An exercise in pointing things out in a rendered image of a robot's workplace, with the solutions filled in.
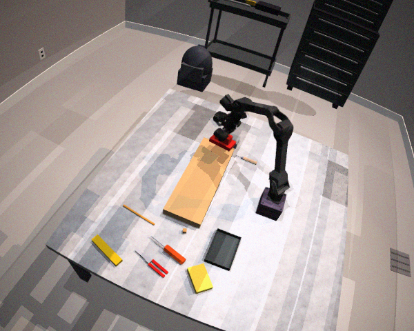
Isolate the brown panel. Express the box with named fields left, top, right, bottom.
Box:
left=163, top=137, right=234, bottom=228

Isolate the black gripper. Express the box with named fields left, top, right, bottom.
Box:
left=213, top=116, right=241, bottom=141

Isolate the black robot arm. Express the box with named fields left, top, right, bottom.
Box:
left=213, top=94, right=294, bottom=204

